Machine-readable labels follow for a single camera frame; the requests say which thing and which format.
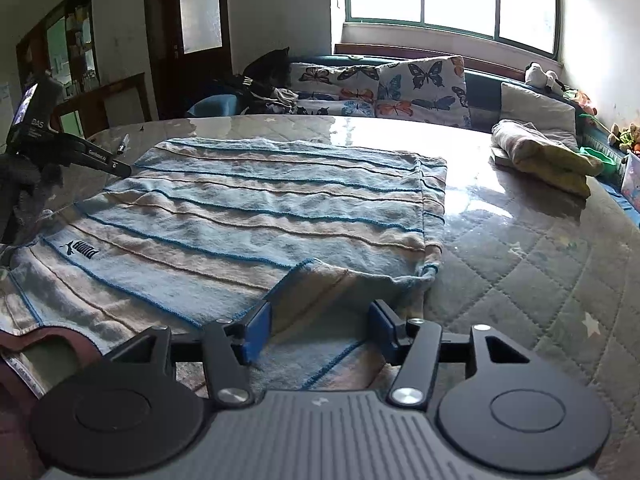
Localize dark wooden door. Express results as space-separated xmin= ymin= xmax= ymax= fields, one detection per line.
xmin=144 ymin=0 xmax=233 ymax=121

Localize grey quilted star table cover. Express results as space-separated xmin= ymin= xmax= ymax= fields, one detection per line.
xmin=0 ymin=114 xmax=640 ymax=480

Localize pile of dark clothes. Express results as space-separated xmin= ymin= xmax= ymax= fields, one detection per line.
xmin=210 ymin=47 xmax=301 ymax=116

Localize brown plush toys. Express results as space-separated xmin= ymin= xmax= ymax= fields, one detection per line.
xmin=607 ymin=122 xmax=640 ymax=153

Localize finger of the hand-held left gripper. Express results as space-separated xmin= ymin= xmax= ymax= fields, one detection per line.
xmin=55 ymin=132 xmax=132 ymax=179

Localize wooden display cabinet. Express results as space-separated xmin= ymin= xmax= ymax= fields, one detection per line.
xmin=15 ymin=0 xmax=101 ymax=96

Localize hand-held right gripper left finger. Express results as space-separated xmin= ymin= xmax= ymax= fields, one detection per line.
xmin=107 ymin=301 xmax=273 ymax=407

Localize blue sofa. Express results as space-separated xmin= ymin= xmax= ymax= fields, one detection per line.
xmin=187 ymin=55 xmax=640 ymax=231

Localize pink plush toy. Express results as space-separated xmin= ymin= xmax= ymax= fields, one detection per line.
xmin=567 ymin=89 xmax=598 ymax=116

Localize folded yellow blanket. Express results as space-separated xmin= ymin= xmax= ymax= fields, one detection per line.
xmin=490 ymin=120 xmax=606 ymax=198

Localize white and black plush toy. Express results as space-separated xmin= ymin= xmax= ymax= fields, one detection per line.
xmin=524 ymin=62 xmax=568 ymax=96

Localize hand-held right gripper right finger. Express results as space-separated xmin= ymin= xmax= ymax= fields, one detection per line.
xmin=368 ymin=300 xmax=531 ymax=407

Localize blue striped towel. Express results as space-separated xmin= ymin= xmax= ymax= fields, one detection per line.
xmin=0 ymin=136 xmax=448 ymax=401

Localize grey pillow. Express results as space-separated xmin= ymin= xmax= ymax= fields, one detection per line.
xmin=499 ymin=81 xmax=578 ymax=148

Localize clear plastic storage box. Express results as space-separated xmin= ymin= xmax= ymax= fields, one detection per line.
xmin=620 ymin=152 xmax=640 ymax=213

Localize long butterfly print pillow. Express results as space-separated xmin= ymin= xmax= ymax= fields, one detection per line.
xmin=294 ymin=99 xmax=377 ymax=118
xmin=289 ymin=61 xmax=382 ymax=102

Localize green plastic basin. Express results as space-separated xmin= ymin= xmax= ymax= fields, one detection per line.
xmin=580 ymin=146 xmax=621 ymax=176

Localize square butterfly print pillow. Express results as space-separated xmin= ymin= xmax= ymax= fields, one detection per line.
xmin=376 ymin=55 xmax=473 ymax=129

